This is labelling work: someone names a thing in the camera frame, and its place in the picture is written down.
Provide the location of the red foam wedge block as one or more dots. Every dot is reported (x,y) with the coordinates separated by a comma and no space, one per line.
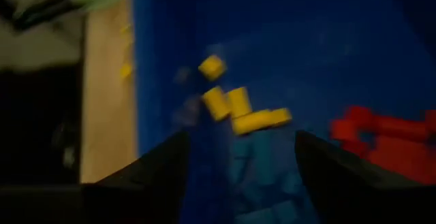
(344,128)

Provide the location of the yellow foam rectangular block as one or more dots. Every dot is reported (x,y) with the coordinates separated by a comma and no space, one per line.
(126,71)

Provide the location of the red foam arch block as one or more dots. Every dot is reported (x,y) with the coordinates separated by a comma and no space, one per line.
(398,159)

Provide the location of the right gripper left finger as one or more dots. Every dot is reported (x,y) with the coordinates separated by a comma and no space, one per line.
(102,203)

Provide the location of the large blue plastic bin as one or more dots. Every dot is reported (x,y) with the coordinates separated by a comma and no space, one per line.
(306,30)

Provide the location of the red foam cylinder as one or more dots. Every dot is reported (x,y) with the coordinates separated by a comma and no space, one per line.
(359,113)

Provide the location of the black table frame rail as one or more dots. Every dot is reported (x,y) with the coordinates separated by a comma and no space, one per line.
(44,9)

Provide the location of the yellow foam cylinder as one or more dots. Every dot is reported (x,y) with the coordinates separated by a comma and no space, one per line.
(238,101)

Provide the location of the yellow foam wedge block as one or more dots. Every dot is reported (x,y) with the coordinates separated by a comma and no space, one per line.
(216,103)

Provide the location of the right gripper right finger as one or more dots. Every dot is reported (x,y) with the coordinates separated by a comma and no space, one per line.
(357,200)

